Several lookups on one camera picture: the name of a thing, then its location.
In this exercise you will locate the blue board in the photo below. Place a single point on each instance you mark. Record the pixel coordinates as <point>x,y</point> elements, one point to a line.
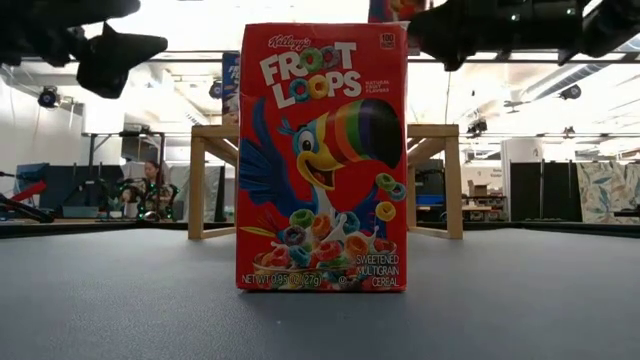
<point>27,172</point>

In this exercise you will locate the black partition panel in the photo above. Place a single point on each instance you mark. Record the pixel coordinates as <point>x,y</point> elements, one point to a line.
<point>545,190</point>

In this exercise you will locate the dark blue partition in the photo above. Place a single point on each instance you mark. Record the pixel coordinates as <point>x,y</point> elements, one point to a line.
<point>75,182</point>

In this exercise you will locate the red bar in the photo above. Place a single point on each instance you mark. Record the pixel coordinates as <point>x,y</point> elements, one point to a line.
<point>30,191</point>

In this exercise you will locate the floral patterned curtain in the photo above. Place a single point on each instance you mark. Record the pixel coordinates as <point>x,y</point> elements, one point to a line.
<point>607,192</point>

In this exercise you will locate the person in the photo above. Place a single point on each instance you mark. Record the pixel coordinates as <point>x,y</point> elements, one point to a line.
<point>152,172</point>

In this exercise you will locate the black ceiling-mounted camera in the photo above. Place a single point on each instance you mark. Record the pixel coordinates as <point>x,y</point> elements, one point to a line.
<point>48,97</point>
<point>570,91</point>
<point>215,90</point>
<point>477,126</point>
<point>568,131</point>

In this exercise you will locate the ceiling air duct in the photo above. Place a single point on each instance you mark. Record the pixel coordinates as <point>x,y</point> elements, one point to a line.
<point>580,75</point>

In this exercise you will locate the black equipment box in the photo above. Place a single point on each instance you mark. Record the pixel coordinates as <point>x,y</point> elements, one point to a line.
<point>429,175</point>

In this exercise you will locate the grey-blue table mat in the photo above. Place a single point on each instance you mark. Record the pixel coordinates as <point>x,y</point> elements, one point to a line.
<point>500,310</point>

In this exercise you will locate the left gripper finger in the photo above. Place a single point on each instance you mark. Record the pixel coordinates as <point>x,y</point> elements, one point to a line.
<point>120,60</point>

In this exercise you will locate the black background robot arm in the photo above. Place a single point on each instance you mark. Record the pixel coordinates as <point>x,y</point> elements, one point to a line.
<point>25,212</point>

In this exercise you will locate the blue Frosted Flakes cereal box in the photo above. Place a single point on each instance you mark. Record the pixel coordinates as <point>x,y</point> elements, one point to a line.
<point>230,75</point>

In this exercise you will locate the blue storage bin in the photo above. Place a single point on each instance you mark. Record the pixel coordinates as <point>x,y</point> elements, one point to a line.
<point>430,200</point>

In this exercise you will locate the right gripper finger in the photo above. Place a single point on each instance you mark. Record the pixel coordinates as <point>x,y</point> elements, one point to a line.
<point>450,35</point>

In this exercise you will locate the brown cardboard box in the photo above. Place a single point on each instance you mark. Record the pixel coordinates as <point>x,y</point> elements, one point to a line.
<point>480,189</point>

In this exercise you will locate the wooden slatted shelf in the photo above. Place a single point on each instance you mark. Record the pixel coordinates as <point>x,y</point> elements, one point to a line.
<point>197,190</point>

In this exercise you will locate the black metal table frame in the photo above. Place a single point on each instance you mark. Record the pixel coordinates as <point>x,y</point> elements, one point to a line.
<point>525,227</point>

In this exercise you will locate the red Froot Loops cereal box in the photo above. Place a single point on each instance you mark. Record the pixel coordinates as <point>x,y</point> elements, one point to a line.
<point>320,200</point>
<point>392,10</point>

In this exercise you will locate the grey tray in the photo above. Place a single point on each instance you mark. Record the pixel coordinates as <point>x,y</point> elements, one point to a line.
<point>80,211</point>

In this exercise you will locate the background robot with green lights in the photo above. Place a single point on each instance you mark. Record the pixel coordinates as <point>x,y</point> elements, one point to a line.
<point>150,202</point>

